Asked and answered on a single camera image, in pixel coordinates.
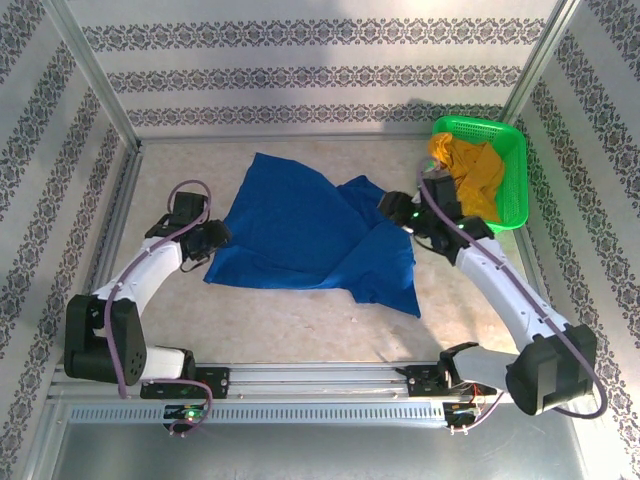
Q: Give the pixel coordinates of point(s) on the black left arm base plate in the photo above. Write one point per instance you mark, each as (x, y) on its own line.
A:
(217, 382)

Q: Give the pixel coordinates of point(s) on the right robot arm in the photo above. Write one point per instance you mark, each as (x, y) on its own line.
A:
(510, 295)

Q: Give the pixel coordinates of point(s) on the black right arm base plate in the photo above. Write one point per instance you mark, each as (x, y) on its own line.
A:
(422, 380)

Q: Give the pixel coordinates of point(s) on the aluminium table end rail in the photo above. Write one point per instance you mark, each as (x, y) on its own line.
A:
(280, 137)

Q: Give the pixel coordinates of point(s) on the green plastic basket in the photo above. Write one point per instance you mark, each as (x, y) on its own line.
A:
(515, 170)

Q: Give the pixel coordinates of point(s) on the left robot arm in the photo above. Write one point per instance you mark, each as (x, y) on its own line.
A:
(145, 272)

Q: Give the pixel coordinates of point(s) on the sheet metal shelf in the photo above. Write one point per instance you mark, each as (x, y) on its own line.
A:
(320, 452)

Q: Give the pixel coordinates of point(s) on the orange cloth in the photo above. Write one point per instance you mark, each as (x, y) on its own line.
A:
(475, 175)

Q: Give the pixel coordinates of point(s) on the blue printed t-shirt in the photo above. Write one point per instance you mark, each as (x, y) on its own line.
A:
(300, 235)

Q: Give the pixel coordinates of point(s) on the aluminium corner post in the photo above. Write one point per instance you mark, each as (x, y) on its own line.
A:
(92, 70)
(541, 55)

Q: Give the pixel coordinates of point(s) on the aluminium table side rail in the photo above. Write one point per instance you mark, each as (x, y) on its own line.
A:
(122, 190)
(529, 260)

